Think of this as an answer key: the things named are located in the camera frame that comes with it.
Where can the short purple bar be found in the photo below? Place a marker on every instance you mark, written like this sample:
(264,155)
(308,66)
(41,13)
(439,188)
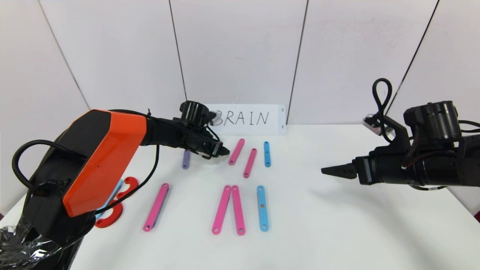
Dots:
(185,161)

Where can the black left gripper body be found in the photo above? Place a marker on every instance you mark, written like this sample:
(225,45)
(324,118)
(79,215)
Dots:
(213,149)

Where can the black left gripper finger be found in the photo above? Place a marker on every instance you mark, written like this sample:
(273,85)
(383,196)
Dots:
(224,151)

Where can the white BRAIN sign card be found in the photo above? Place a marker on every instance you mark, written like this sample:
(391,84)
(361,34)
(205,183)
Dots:
(277,120)

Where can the long pink bar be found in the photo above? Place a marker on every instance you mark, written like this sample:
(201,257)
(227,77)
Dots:
(221,210)
(156,207)
(238,210)

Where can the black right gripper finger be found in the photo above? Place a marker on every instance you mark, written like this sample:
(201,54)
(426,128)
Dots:
(341,172)
(349,165)

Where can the short blue bar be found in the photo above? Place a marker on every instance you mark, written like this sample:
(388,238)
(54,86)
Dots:
(267,153)

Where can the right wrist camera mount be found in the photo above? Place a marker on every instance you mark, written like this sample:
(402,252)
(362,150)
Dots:
(397,133)

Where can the crinkled clear plastic wrap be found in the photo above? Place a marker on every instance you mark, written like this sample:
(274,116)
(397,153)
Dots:
(22,251)

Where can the short pink bar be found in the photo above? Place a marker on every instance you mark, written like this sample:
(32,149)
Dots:
(237,152)

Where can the large red C piece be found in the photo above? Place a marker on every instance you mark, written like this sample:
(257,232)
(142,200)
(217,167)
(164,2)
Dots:
(133,184)
(114,219)

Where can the dark red object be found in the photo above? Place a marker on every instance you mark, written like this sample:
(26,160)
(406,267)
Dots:
(478,217)

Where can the dark pink bar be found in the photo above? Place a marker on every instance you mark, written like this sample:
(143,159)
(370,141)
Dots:
(250,163)

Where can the blue bar with orange underside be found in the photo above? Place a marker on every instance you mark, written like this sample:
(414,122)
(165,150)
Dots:
(263,217)

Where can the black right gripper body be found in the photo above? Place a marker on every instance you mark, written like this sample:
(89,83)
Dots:
(363,170)

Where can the long light blue bar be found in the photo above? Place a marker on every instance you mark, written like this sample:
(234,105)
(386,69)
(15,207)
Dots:
(116,188)

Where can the orange and black left arm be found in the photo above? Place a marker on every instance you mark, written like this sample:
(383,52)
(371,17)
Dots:
(101,157)

